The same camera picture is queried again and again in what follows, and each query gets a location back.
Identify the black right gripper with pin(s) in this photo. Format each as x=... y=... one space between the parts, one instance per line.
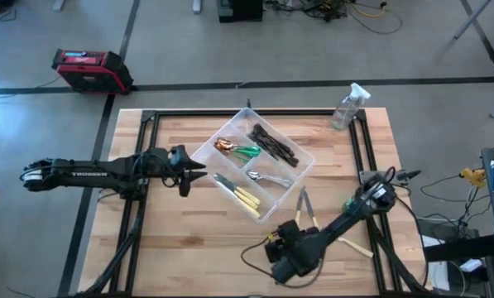
x=296 y=244

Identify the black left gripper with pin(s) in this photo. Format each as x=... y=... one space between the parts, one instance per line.
x=177 y=159

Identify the clear plastic compartment tray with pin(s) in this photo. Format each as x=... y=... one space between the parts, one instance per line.
x=213 y=165

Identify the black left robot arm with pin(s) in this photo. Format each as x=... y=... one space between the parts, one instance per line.
x=89 y=174

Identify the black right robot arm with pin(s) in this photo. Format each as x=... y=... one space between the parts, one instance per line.
x=354 y=211

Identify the green soda can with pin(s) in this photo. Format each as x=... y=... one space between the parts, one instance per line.
x=348 y=205

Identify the black cylindrical device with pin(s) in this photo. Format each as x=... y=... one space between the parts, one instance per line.
x=408 y=175

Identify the red tool case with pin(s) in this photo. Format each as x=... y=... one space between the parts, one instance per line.
x=91 y=70

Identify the clear spray bottle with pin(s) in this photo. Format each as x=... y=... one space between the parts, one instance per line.
x=348 y=107

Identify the black computer tower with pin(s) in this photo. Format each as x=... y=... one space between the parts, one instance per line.
x=240 y=10

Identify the white power adapter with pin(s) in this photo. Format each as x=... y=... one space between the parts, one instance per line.
x=471 y=265

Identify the yellow plug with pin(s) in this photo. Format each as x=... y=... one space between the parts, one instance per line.
x=472 y=176

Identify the black side cart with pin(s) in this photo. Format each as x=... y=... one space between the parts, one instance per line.
x=488 y=178

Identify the white legged robot desk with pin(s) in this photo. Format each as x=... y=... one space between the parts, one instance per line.
x=58 y=4

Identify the white table grey legs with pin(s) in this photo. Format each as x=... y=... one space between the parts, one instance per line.
x=472 y=18

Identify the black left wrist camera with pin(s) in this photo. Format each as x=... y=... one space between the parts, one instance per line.
x=184 y=186

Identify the black corner bracket plate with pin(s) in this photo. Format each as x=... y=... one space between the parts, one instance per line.
x=147 y=116

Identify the black table frame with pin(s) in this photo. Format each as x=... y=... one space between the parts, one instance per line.
x=126 y=232

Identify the silver metal mounting bracket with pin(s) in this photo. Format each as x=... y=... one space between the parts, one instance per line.
x=366 y=176

